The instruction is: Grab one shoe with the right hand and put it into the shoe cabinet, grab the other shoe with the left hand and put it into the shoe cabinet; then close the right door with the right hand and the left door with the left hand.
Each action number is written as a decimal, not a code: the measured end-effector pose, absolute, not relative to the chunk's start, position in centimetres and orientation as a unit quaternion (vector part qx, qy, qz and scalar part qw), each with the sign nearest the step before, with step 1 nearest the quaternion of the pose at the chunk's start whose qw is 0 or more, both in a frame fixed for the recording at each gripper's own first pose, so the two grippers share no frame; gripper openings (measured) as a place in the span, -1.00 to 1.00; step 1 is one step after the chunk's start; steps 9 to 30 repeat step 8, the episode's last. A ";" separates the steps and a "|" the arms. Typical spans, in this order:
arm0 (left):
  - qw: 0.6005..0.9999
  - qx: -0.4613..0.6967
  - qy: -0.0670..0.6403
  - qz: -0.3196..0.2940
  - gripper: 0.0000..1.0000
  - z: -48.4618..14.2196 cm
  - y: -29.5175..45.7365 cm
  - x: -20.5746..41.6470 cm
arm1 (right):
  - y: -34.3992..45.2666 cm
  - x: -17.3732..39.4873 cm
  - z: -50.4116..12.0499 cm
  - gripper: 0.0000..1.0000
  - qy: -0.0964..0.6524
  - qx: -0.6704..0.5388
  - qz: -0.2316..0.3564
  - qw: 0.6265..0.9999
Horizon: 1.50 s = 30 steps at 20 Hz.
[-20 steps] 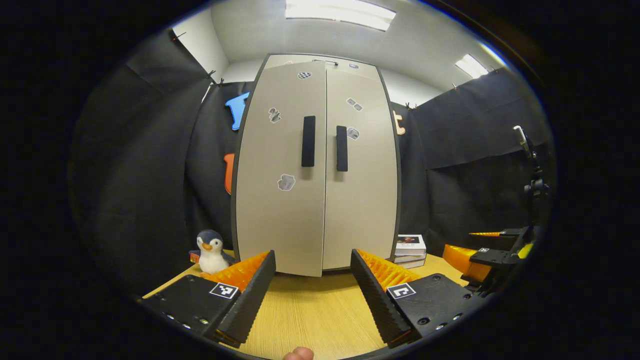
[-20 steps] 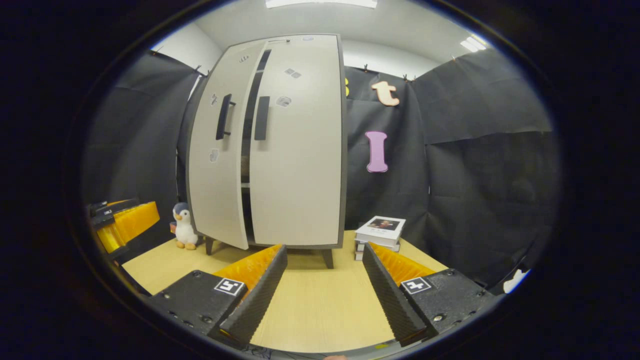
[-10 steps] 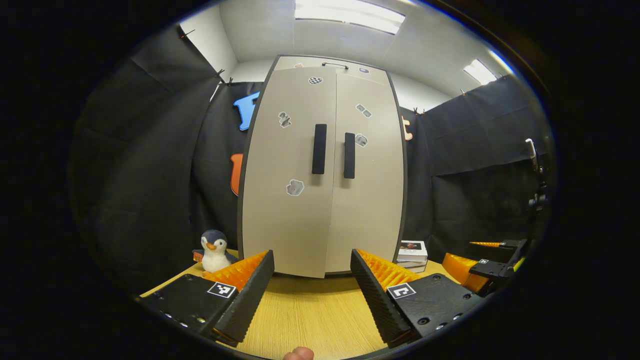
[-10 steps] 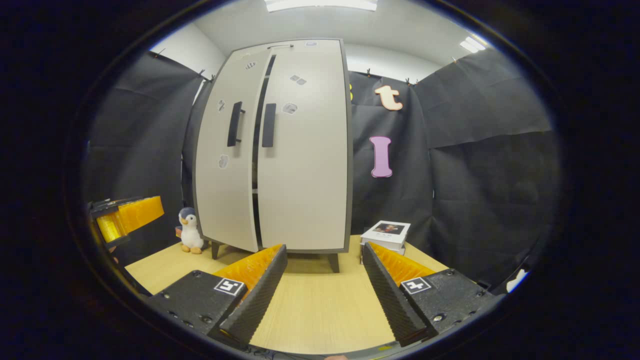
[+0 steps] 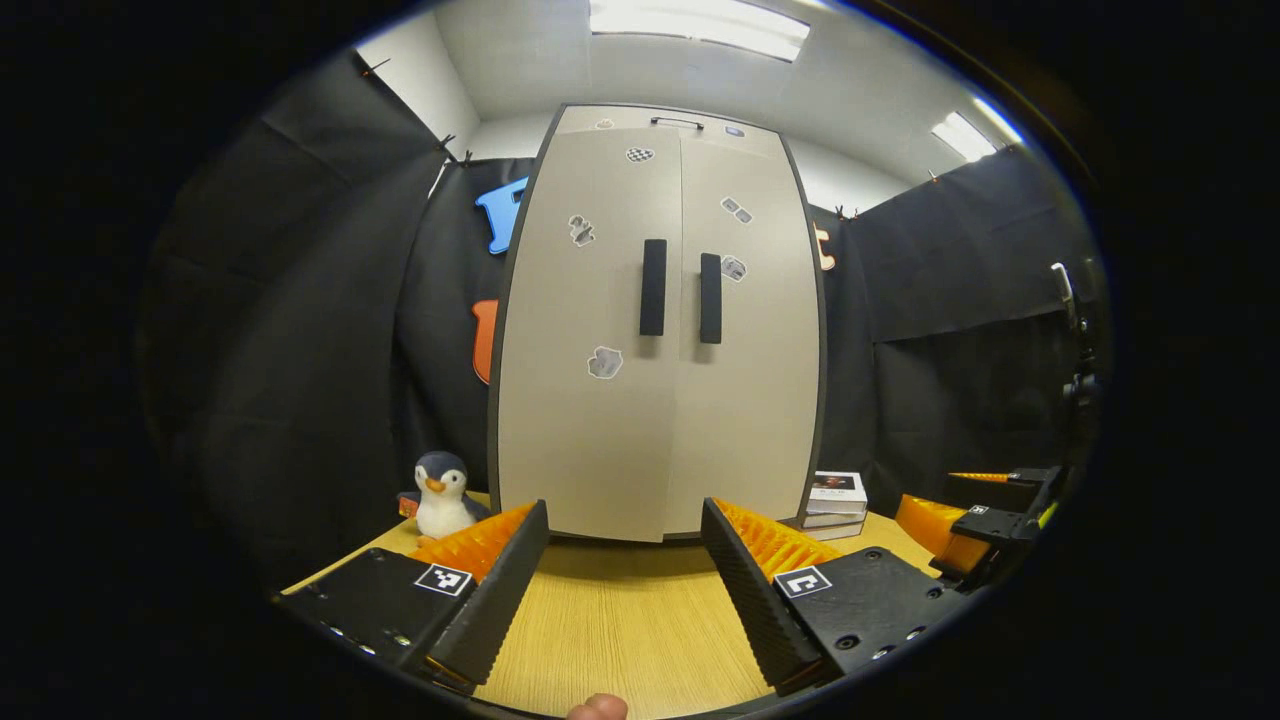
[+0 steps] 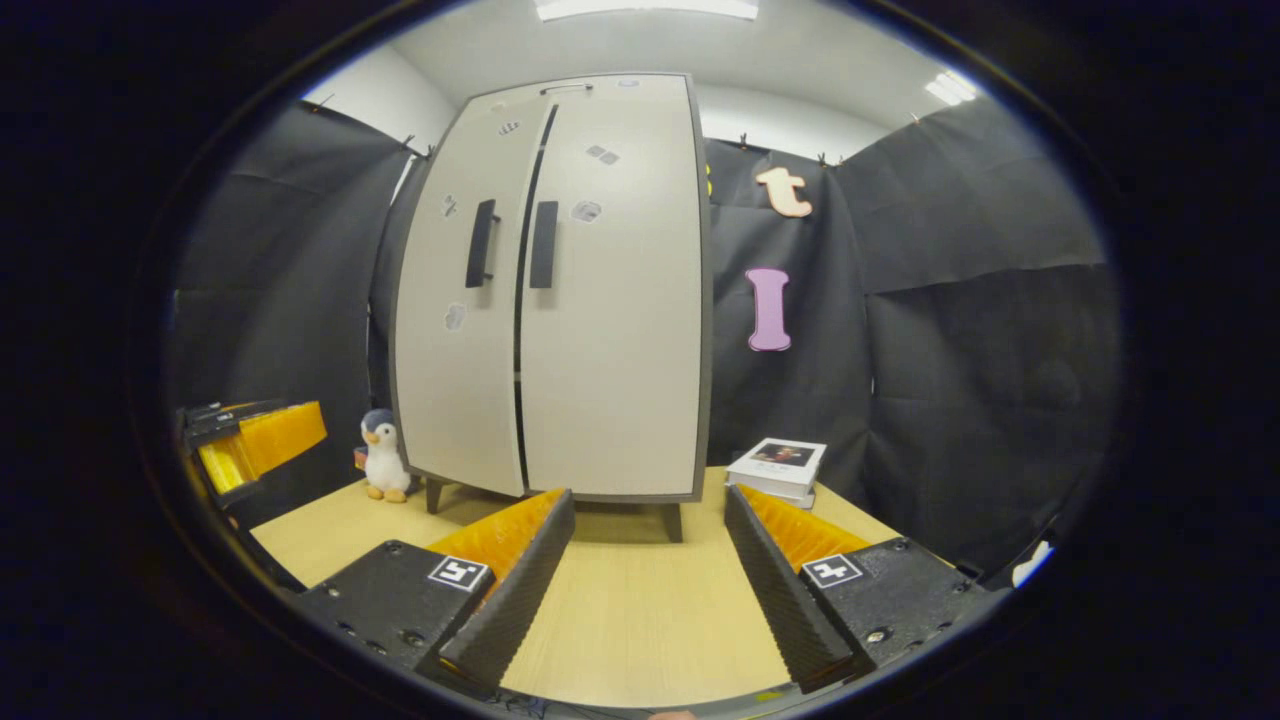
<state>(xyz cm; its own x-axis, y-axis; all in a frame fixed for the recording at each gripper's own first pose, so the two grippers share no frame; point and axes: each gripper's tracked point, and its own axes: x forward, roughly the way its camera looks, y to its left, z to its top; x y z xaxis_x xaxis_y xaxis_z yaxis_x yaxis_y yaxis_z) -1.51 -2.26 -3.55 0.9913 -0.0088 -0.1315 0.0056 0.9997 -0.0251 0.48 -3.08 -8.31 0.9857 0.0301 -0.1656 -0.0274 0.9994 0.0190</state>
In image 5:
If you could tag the small ceiling light panel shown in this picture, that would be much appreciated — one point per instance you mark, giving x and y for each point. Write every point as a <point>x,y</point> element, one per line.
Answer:
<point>965,137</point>

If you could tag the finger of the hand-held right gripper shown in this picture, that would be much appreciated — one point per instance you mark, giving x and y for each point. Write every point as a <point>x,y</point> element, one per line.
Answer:
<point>1030,476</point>
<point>995,522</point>

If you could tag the white book with photo cover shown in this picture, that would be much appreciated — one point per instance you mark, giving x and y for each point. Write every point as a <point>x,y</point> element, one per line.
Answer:
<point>838,490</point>

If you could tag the white cabinet door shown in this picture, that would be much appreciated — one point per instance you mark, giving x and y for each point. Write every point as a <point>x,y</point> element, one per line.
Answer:
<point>590,450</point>
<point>750,430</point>

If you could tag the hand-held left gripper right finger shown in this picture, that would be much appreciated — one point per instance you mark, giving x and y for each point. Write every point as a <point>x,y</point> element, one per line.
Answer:
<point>760,610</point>

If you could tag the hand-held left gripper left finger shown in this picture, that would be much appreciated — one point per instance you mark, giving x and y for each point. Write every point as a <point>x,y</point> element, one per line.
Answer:
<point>488,610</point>

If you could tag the large ceiling light panel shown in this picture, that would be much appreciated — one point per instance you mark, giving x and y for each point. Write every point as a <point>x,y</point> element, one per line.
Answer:
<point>700,30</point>

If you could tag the white shoe cabinet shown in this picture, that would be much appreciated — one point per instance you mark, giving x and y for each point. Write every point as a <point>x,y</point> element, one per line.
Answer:
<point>600,450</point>

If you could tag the penguin plush toy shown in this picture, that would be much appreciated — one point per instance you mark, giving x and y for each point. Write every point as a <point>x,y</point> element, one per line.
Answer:
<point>443,500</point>

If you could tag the black backdrop cloth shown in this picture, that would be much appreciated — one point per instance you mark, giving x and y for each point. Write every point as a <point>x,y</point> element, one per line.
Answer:
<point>290,330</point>

